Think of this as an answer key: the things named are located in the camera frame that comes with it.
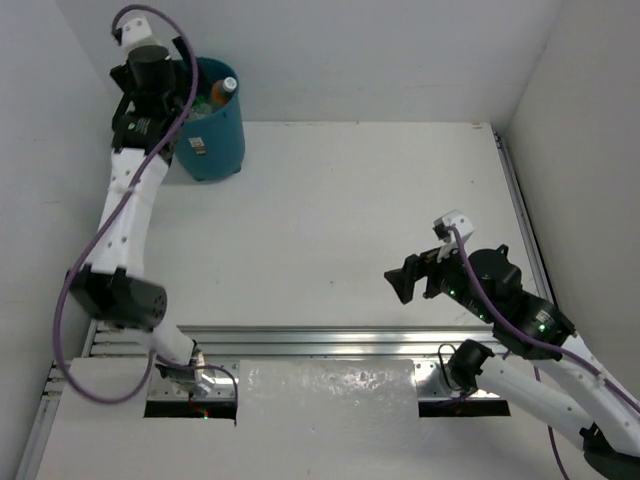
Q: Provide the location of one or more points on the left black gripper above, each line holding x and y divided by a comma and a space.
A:
181, 55

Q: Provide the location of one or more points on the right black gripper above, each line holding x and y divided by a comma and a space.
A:
414, 266

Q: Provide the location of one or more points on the tall orange label bottle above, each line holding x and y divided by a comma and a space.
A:
222, 91

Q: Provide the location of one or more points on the green plastic bottle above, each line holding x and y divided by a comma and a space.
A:
201, 109

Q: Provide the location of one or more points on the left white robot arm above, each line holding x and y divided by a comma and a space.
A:
130, 225

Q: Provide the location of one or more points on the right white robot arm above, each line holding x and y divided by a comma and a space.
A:
589, 409

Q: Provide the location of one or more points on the left arm metal base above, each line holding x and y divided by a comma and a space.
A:
195, 378

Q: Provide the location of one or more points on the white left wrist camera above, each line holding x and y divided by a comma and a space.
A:
135, 33

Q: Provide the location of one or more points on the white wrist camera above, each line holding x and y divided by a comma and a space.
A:
135, 33
453, 224

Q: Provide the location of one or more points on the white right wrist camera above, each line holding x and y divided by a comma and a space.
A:
453, 224

